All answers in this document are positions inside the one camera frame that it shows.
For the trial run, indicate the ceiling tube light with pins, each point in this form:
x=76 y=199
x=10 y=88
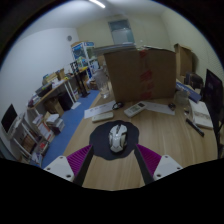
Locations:
x=96 y=3

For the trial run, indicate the white computer mouse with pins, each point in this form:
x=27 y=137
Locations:
x=117 y=138

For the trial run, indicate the round wall clock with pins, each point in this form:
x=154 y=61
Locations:
x=69 y=38

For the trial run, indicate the blue and white cabinet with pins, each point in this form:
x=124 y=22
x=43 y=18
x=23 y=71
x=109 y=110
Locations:
x=83 y=55

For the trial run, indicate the blue book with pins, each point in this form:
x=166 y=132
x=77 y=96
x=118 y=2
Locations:
x=191 y=93

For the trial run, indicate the tall brown cardboard box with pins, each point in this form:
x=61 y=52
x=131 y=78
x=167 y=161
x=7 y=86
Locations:
x=185 y=60

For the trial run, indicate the clear plastic container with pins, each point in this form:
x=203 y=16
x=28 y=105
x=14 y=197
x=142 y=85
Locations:
x=182 y=98

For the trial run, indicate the clear plastic bag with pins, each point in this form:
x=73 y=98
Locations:
x=101 y=83

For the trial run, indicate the black pen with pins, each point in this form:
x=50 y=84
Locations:
x=195 y=127

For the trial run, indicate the grey door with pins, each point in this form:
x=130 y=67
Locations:
x=121 y=31

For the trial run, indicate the stack of papers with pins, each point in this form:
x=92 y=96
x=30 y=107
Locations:
x=116 y=49

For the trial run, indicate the black monitor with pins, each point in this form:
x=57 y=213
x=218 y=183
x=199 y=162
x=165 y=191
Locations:
x=8 y=118

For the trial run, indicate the white remote control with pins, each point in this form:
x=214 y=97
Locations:
x=135 y=109

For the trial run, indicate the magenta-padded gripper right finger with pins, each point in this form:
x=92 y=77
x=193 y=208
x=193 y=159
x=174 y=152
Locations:
x=165 y=165

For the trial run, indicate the white shelf unit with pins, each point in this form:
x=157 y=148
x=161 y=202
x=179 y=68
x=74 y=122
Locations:
x=36 y=136

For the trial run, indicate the dark round mouse pad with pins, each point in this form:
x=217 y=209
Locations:
x=100 y=140

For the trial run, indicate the black bag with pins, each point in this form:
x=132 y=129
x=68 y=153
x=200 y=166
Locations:
x=194 y=81

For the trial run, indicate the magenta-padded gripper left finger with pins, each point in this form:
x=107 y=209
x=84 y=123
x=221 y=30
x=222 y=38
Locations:
x=60 y=166

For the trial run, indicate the large brown cardboard box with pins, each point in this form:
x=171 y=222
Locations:
x=126 y=76

